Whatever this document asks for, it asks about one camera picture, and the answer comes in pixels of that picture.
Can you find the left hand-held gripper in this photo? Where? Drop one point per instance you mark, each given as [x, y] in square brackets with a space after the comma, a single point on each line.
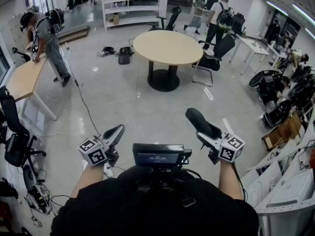
[94, 154]

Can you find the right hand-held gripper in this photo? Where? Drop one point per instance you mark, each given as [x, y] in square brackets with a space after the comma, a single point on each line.
[231, 149]

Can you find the person's left forearm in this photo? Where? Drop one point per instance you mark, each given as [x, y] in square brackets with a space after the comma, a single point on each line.
[89, 178]

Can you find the person's right forearm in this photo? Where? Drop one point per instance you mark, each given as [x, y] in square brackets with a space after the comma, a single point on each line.
[229, 181]

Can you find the black chest-mounted screen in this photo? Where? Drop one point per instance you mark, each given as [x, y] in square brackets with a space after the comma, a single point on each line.
[157, 156]

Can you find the pile of black backpack rigs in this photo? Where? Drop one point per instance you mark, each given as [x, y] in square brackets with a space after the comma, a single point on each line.
[268, 85]

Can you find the black bag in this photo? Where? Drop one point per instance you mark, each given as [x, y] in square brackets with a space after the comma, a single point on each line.
[123, 58]

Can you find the person's black shirt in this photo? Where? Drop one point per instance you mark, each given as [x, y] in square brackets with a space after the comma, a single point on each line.
[147, 213]

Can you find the black mesh cantilever chair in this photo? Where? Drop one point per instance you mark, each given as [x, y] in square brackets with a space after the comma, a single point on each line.
[222, 47]

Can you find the white shelf unit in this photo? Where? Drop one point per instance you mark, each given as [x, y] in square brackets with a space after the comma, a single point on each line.
[288, 193]

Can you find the grey floor device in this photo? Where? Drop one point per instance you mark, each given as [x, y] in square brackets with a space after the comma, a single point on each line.
[37, 193]

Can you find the white desk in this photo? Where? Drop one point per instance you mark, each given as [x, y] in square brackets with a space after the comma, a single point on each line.
[251, 45]

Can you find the round wooden table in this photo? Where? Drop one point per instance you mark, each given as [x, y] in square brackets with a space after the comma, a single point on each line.
[167, 47]

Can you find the black swivel office chair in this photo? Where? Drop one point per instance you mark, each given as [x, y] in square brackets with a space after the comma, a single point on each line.
[12, 117]

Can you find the rectangular wooden desk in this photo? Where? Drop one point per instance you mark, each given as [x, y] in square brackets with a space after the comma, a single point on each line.
[24, 77]

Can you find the wooden step platform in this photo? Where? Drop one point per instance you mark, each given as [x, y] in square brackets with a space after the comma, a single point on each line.
[73, 34]

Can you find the cardboard box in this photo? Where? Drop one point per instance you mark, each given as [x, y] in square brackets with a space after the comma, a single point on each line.
[115, 20]

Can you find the black and green backpack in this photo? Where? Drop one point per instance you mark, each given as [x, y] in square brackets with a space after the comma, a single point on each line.
[225, 20]

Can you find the black headrest office chair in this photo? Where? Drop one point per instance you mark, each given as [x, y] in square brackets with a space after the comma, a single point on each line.
[172, 18]

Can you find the white shelving rack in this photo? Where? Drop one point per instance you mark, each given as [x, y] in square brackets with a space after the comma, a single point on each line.
[133, 8]

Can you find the ceiling light panel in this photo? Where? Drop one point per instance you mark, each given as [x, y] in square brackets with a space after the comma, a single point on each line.
[276, 8]
[304, 13]

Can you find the wooden frame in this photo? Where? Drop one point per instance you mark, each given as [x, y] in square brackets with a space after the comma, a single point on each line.
[283, 131]

